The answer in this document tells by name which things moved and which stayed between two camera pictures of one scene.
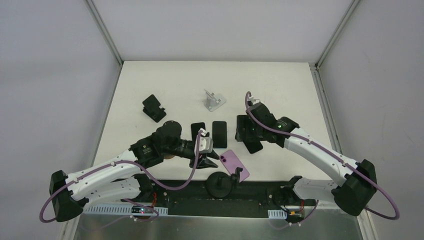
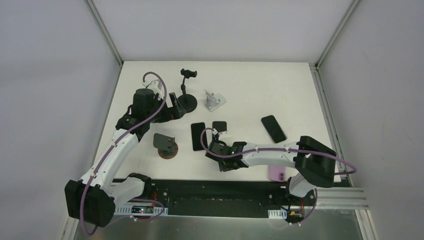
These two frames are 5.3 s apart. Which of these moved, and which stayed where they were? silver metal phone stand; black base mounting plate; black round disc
Moved: black round disc
Stayed: silver metal phone stand; black base mounting plate
